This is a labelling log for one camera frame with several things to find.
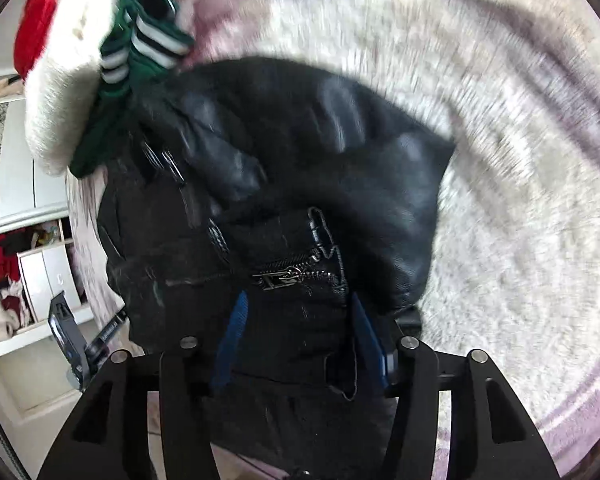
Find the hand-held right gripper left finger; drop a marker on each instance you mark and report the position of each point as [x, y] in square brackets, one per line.
[231, 345]

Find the green striped knit garment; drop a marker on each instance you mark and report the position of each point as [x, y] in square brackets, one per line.
[145, 35]

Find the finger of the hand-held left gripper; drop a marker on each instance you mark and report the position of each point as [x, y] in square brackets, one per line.
[64, 332]
[109, 332]

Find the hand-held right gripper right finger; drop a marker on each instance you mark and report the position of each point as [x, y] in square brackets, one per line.
[367, 342]

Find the white wardrobe shelf unit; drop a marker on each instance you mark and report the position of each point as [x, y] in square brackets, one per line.
[25, 385]

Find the red white fur-trimmed garment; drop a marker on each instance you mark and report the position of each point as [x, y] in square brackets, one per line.
[55, 100]

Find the black leather jacket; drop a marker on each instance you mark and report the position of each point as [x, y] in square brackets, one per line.
[300, 180]

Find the white storage box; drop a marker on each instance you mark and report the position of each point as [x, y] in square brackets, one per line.
[45, 285]

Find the white purple fuzzy blanket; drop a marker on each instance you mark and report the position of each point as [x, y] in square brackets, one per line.
[505, 210]

